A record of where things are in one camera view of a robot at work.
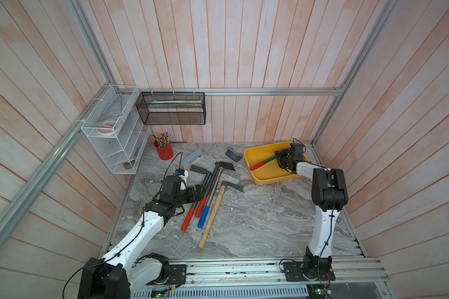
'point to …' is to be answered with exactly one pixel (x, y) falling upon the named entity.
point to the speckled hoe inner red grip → (222, 165)
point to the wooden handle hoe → (224, 185)
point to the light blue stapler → (191, 159)
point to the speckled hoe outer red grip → (198, 169)
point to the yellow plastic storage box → (271, 172)
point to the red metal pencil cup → (166, 152)
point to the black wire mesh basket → (172, 108)
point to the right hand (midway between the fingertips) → (273, 151)
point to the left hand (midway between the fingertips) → (197, 192)
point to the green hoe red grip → (256, 166)
